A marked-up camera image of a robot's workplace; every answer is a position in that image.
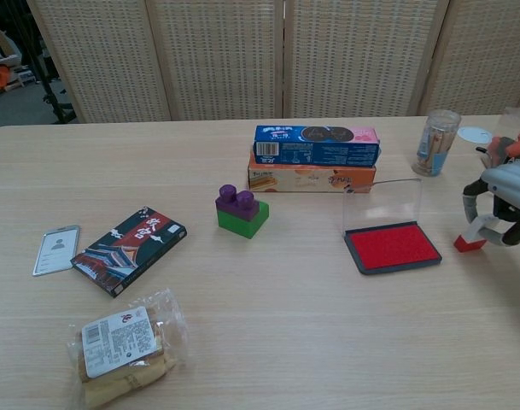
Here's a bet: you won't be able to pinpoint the clear cylinder snack jar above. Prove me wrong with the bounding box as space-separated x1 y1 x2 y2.
412 109 462 177

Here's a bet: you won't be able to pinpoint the wooden folding screen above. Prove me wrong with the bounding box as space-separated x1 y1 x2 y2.
26 0 520 125

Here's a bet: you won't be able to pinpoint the small red stamp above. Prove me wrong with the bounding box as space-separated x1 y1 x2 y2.
453 214 500 254

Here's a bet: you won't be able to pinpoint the black tripod stand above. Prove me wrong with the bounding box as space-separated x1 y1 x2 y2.
11 0 78 125

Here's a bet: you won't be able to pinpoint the packaged bread slices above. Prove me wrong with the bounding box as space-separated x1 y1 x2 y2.
67 288 189 407

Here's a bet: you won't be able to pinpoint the clear ID badge holder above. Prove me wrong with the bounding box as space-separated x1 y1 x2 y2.
32 225 81 278

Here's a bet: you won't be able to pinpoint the green and purple toy block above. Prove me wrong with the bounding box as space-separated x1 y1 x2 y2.
215 184 272 240

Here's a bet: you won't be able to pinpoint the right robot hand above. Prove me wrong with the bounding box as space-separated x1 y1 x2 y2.
462 158 520 249

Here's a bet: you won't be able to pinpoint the orange cracker box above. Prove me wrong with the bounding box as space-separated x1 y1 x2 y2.
247 153 378 194

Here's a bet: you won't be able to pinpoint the red ink pad clear lid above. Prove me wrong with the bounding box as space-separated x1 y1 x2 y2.
342 178 443 276

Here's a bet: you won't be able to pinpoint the white round lid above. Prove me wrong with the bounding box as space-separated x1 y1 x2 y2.
458 126 496 144

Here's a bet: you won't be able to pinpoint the black red illustrated box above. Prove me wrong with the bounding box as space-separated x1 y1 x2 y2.
70 205 188 299

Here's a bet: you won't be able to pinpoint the blue cookie box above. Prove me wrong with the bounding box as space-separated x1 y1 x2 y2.
253 125 381 167

